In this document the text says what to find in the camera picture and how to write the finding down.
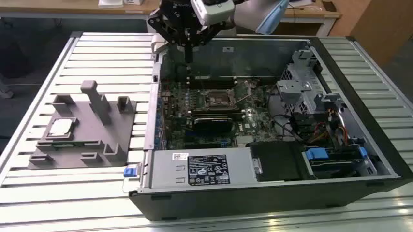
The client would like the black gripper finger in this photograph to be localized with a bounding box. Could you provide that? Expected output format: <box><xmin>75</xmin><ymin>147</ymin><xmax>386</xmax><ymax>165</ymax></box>
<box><xmin>189</xmin><ymin>21</ymin><xmax>229</xmax><ymax>64</ymax></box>
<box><xmin>147</xmin><ymin>9</ymin><xmax>190</xmax><ymax>64</ymax></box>

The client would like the metal socket cover frame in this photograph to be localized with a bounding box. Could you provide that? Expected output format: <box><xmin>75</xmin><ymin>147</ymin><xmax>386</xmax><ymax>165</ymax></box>
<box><xmin>233</xmin><ymin>79</ymin><xmax>259</xmax><ymax>107</ymax></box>

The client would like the silver CPU green board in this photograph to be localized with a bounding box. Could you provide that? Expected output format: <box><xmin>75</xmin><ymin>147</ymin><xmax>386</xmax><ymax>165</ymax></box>
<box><xmin>47</xmin><ymin>118</ymin><xmax>78</xmax><ymax>136</ymax></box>

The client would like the CPU socket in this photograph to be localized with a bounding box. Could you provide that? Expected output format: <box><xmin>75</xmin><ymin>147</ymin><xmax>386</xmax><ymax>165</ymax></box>
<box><xmin>198</xmin><ymin>88</ymin><xmax>242</xmax><ymax>109</ymax></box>

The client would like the white cardboard box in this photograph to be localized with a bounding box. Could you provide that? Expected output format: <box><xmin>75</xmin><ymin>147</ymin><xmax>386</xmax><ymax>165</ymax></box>
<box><xmin>98</xmin><ymin>0</ymin><xmax>126</xmax><ymax>9</ymax></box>

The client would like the black RAM slot bank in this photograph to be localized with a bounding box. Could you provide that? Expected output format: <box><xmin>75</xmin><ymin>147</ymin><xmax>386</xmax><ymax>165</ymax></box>
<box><xmin>189</xmin><ymin>74</ymin><xmax>238</xmax><ymax>89</ymax></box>
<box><xmin>193</xmin><ymin>108</ymin><xmax>243</xmax><ymax>117</ymax></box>

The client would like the metal drive cage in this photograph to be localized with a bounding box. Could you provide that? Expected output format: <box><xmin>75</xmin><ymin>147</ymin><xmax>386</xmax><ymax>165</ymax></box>
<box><xmin>275</xmin><ymin>49</ymin><xmax>324</xmax><ymax>114</ymax></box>

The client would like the wooden desk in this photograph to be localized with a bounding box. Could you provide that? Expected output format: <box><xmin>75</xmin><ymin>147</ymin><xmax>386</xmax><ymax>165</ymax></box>
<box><xmin>0</xmin><ymin>0</ymin><xmax>342</xmax><ymax>37</ymax></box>

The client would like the green motherboard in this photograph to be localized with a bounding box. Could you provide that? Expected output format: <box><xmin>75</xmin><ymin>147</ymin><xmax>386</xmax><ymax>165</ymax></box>
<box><xmin>158</xmin><ymin>77</ymin><xmax>282</xmax><ymax>150</ymax></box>

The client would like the black graphics card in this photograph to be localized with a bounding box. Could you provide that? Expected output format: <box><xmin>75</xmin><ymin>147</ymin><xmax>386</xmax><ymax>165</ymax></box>
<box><xmin>190</xmin><ymin>117</ymin><xmax>233</xmax><ymax>132</ymax></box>

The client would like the silver chipset heatsink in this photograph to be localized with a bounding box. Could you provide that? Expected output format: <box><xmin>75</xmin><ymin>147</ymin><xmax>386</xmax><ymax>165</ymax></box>
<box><xmin>237</xmin><ymin>135</ymin><xmax>257</xmax><ymax>146</ymax></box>

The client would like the grey parts rack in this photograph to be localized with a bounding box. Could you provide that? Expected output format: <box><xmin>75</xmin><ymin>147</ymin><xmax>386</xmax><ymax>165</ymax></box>
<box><xmin>27</xmin><ymin>79</ymin><xmax>138</xmax><ymax>170</ymax></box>

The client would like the wooden cabinet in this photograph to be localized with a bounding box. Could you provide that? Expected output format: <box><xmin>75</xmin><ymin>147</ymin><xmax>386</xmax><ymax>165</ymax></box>
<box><xmin>329</xmin><ymin>0</ymin><xmax>413</xmax><ymax>68</ymax></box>

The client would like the white chair base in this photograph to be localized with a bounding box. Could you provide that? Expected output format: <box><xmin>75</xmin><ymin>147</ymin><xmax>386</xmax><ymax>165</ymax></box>
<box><xmin>0</xmin><ymin>73</ymin><xmax>15</xmax><ymax>99</ymax></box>

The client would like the black plastic shroud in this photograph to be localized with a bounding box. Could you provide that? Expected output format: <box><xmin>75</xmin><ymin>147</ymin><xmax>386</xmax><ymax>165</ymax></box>
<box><xmin>246</xmin><ymin>141</ymin><xmax>316</xmax><ymax>182</ymax></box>

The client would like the green RAM stick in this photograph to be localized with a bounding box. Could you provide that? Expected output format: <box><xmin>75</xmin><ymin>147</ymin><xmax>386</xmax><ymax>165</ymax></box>
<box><xmin>48</xmin><ymin>141</ymin><xmax>88</xmax><ymax>147</ymax></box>

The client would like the silver power supply unit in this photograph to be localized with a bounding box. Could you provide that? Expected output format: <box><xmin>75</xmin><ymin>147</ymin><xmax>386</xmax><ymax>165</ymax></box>
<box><xmin>147</xmin><ymin>147</ymin><xmax>259</xmax><ymax>189</ymax></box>

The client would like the blue disk carrier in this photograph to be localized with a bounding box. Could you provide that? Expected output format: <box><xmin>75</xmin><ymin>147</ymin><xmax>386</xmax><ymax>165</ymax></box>
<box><xmin>302</xmin><ymin>145</ymin><xmax>362</xmax><ymax>179</ymax></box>

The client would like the black open PC case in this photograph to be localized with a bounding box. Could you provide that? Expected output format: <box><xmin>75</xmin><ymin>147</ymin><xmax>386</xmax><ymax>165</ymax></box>
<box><xmin>128</xmin><ymin>33</ymin><xmax>413</xmax><ymax>221</ymax></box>

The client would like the pale grey case corner bracket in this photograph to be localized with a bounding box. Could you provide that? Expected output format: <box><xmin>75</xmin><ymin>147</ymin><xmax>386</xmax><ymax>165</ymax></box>
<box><xmin>150</xmin><ymin>34</ymin><xmax>169</xmax><ymax>53</ymax></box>

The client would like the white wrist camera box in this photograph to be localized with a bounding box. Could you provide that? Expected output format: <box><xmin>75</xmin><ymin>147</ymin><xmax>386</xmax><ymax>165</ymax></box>
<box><xmin>190</xmin><ymin>0</ymin><xmax>235</xmax><ymax>26</ymax></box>

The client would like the black cable bundle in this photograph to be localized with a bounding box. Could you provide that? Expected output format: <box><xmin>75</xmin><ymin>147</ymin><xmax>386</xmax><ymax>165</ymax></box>
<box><xmin>273</xmin><ymin>113</ymin><xmax>310</xmax><ymax>143</ymax></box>

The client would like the coloured power wire bundle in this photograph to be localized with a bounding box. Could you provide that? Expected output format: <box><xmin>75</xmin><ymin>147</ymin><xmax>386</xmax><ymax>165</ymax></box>
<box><xmin>306</xmin><ymin>108</ymin><xmax>352</xmax><ymax>145</ymax></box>

